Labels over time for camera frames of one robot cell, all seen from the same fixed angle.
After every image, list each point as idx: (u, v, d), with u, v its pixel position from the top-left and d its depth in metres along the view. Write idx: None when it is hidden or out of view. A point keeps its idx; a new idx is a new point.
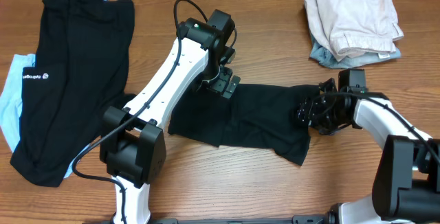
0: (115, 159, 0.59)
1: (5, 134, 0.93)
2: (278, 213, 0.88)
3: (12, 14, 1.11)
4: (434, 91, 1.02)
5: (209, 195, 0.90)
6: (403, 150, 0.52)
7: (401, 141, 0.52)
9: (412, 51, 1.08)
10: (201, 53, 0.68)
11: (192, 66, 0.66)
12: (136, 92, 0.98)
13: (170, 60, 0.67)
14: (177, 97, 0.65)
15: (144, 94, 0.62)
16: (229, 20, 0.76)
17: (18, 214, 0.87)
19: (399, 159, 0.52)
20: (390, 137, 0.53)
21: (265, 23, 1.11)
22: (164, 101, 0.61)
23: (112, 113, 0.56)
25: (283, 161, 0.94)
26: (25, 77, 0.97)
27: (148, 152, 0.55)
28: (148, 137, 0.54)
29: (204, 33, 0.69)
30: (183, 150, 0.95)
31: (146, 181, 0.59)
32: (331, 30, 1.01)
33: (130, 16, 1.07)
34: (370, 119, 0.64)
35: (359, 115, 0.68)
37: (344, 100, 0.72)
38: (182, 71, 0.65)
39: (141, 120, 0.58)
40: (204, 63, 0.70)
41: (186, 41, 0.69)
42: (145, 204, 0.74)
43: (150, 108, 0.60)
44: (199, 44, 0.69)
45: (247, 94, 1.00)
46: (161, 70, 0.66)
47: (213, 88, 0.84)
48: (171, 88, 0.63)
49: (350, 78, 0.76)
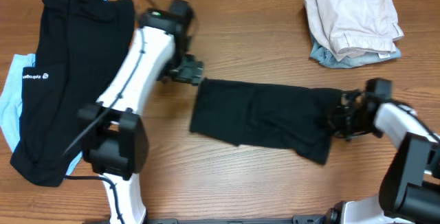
0: (98, 156, 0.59)
1: (5, 133, 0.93)
2: (278, 213, 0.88)
3: (12, 14, 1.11)
4: (434, 90, 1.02)
5: (209, 195, 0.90)
6: (418, 150, 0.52)
7: (419, 141, 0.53)
9: (412, 51, 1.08)
10: (166, 39, 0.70)
11: (159, 51, 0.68)
12: None
13: (134, 49, 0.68)
14: (148, 84, 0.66)
15: (114, 86, 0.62)
16: (188, 6, 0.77)
17: (18, 214, 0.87)
19: (414, 159, 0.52)
20: (408, 135, 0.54)
21: (265, 23, 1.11)
22: (137, 88, 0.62)
23: (86, 110, 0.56)
25: (282, 161, 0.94)
26: (25, 77, 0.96)
27: (128, 140, 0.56)
28: (127, 125, 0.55)
29: (164, 20, 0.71)
30: (183, 150, 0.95)
31: (133, 170, 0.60)
32: (331, 29, 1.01)
33: (130, 16, 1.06)
34: (392, 122, 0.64)
35: (381, 117, 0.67)
37: (368, 104, 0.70)
38: (149, 58, 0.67)
39: (117, 110, 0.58)
40: (170, 49, 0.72)
41: (149, 30, 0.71)
42: (139, 198, 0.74)
43: (124, 97, 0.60)
44: (163, 31, 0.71)
45: (267, 94, 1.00)
46: (127, 61, 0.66)
47: (180, 77, 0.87)
48: (142, 75, 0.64)
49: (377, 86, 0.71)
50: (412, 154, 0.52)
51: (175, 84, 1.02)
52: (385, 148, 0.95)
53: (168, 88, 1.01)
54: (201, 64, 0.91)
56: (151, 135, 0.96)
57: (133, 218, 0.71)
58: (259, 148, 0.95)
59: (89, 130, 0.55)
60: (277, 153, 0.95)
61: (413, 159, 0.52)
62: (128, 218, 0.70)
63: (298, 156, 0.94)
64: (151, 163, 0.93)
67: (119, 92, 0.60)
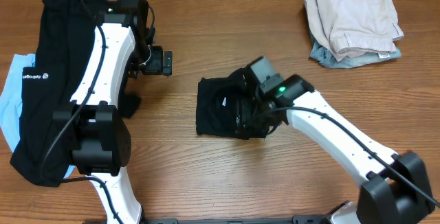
0: (82, 156, 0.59)
1: (5, 133, 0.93)
2: (278, 213, 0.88)
3: (12, 14, 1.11)
4: (434, 90, 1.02)
5: (209, 195, 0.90)
6: (381, 195, 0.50)
7: (376, 187, 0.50)
9: (412, 51, 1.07)
10: (126, 31, 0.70)
11: (120, 45, 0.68)
12: (139, 93, 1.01)
13: (96, 46, 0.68)
14: (117, 77, 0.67)
15: (84, 83, 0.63)
16: None
17: (18, 214, 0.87)
19: (382, 203, 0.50)
20: (367, 190, 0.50)
21: (265, 23, 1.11)
22: (106, 82, 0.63)
23: (60, 111, 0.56)
25: (282, 161, 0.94)
26: (25, 77, 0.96)
27: (108, 134, 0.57)
28: (104, 119, 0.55)
29: (119, 14, 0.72)
30: (183, 150, 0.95)
31: (118, 163, 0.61)
32: (331, 30, 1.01)
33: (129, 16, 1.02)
34: (314, 134, 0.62)
35: (295, 121, 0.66)
37: (268, 104, 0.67)
38: (113, 51, 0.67)
39: (91, 106, 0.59)
40: (132, 41, 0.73)
41: (106, 26, 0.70)
42: (133, 195, 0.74)
43: (95, 93, 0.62)
44: (120, 24, 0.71)
45: (216, 83, 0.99)
46: (91, 59, 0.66)
47: (150, 69, 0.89)
48: (108, 69, 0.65)
49: (256, 73, 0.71)
50: (380, 202, 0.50)
51: (174, 84, 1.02)
52: None
53: (165, 88, 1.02)
54: (166, 52, 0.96)
56: (150, 135, 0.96)
57: (130, 217, 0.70)
58: (259, 148, 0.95)
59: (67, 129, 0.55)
60: (277, 153, 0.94)
61: (383, 204, 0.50)
62: (126, 218, 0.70)
63: (297, 156, 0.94)
64: (152, 163, 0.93)
67: (89, 87, 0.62)
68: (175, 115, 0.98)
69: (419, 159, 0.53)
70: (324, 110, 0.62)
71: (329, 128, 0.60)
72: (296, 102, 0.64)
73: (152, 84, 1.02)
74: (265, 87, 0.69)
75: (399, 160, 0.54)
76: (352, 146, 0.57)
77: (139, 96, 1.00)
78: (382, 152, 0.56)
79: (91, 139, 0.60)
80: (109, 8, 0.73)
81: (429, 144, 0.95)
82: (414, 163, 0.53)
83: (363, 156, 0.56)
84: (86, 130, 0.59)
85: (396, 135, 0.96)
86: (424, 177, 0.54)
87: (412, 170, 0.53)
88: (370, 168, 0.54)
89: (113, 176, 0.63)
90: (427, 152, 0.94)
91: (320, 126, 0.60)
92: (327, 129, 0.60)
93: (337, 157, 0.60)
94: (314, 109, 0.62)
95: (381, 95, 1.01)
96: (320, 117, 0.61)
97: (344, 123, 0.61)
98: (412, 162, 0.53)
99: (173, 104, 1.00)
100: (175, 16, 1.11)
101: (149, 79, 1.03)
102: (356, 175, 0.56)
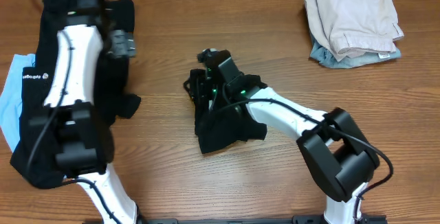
0: (65, 159, 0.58)
1: (6, 133, 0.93)
2: (278, 213, 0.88)
3: (12, 14, 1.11)
4: (434, 90, 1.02)
5: (209, 195, 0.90)
6: (314, 147, 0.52)
7: (310, 141, 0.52)
9: (412, 51, 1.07)
10: (90, 32, 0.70)
11: (86, 44, 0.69)
12: (136, 92, 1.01)
13: (62, 50, 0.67)
14: (89, 77, 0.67)
15: (56, 86, 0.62)
16: None
17: (18, 214, 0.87)
19: (317, 154, 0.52)
20: (300, 145, 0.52)
21: (265, 23, 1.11)
22: (78, 81, 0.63)
23: (36, 118, 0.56)
25: (282, 161, 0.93)
26: (25, 77, 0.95)
27: (89, 132, 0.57)
28: (82, 116, 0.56)
29: (80, 17, 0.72)
30: (182, 150, 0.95)
31: (103, 160, 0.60)
32: (331, 30, 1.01)
33: (131, 16, 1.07)
34: (267, 119, 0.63)
35: (254, 114, 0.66)
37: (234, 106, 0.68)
38: (79, 52, 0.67)
39: (67, 106, 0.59)
40: (98, 40, 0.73)
41: (70, 29, 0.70)
42: (125, 192, 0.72)
43: (69, 93, 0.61)
44: (82, 25, 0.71)
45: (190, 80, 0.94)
46: (59, 63, 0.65)
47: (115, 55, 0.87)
48: (78, 68, 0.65)
49: (225, 74, 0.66)
50: (315, 154, 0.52)
51: (174, 84, 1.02)
52: (384, 148, 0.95)
53: (164, 88, 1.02)
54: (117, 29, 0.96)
56: (150, 135, 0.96)
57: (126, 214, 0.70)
58: (259, 148, 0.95)
59: (45, 132, 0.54)
60: (278, 153, 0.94)
61: (318, 156, 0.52)
62: (120, 217, 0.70)
63: (298, 156, 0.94)
64: (152, 163, 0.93)
67: (62, 88, 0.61)
68: (176, 115, 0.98)
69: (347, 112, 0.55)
70: (272, 97, 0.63)
71: (276, 109, 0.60)
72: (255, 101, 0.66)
73: (152, 83, 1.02)
74: (230, 87, 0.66)
75: (329, 115, 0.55)
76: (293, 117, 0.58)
77: (139, 96, 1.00)
78: (315, 113, 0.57)
79: (72, 141, 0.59)
80: (71, 12, 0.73)
81: (429, 144, 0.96)
82: (344, 117, 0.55)
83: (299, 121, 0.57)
84: (66, 132, 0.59)
85: (395, 135, 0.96)
86: (357, 129, 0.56)
87: (344, 123, 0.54)
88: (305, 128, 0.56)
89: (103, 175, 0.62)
90: (426, 152, 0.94)
91: (267, 109, 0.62)
92: (276, 110, 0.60)
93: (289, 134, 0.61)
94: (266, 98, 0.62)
95: (381, 95, 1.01)
96: (268, 103, 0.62)
97: (288, 102, 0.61)
98: (343, 117, 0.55)
99: (173, 104, 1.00)
100: (175, 16, 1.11)
101: (148, 78, 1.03)
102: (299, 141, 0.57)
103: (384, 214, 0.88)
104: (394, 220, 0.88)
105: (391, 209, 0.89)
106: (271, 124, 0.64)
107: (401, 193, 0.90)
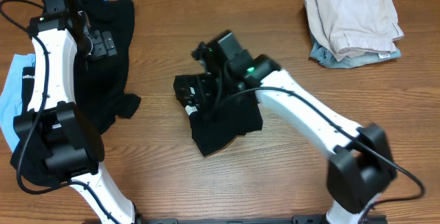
0: (56, 162, 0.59)
1: (6, 132, 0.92)
2: (278, 213, 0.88)
3: (12, 14, 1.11)
4: (434, 90, 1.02)
5: (209, 195, 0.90)
6: (348, 168, 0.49)
7: (344, 161, 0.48)
9: (412, 51, 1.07)
10: (64, 34, 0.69)
11: (62, 47, 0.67)
12: (136, 92, 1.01)
13: (38, 56, 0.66)
14: (69, 78, 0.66)
15: (36, 91, 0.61)
16: None
17: (18, 214, 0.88)
19: (349, 175, 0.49)
20: (334, 165, 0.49)
21: (265, 23, 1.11)
22: (59, 84, 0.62)
23: (20, 124, 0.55)
25: (281, 161, 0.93)
26: (25, 77, 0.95)
27: (76, 133, 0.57)
28: (67, 118, 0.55)
29: (52, 20, 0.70)
30: (181, 150, 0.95)
31: (93, 158, 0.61)
32: (331, 30, 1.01)
33: (130, 15, 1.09)
34: (284, 112, 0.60)
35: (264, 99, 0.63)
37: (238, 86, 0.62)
38: (56, 56, 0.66)
39: (50, 110, 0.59)
40: (73, 42, 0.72)
41: (43, 34, 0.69)
42: (121, 192, 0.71)
43: (50, 96, 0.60)
44: (56, 29, 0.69)
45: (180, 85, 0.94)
46: (36, 69, 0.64)
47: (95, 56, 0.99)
48: (57, 71, 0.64)
49: (225, 49, 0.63)
50: (347, 175, 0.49)
51: None
52: None
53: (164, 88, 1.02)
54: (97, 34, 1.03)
56: (150, 135, 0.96)
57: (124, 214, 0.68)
58: (259, 148, 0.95)
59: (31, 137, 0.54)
60: (278, 153, 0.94)
61: (350, 176, 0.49)
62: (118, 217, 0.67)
63: (298, 156, 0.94)
64: (152, 163, 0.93)
67: (42, 92, 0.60)
68: (175, 115, 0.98)
69: (381, 128, 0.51)
70: (291, 88, 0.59)
71: (298, 106, 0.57)
72: (265, 82, 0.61)
73: (152, 83, 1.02)
74: (234, 64, 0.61)
75: (363, 132, 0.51)
76: (318, 121, 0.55)
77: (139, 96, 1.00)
78: (345, 124, 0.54)
79: (60, 144, 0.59)
80: (40, 17, 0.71)
81: (428, 144, 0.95)
82: (378, 134, 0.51)
83: (328, 130, 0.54)
84: (53, 137, 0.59)
85: (395, 135, 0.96)
86: (388, 146, 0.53)
87: (377, 141, 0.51)
88: (335, 141, 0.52)
89: (93, 175, 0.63)
90: (426, 152, 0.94)
91: (288, 105, 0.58)
92: (294, 106, 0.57)
93: (307, 134, 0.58)
94: (281, 88, 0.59)
95: (380, 95, 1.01)
96: (287, 95, 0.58)
97: (310, 98, 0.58)
98: (377, 135, 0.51)
99: (172, 104, 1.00)
100: (175, 16, 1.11)
101: (148, 79, 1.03)
102: (324, 150, 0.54)
103: (385, 214, 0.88)
104: (394, 220, 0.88)
105: (391, 209, 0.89)
106: (282, 114, 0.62)
107: (401, 193, 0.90)
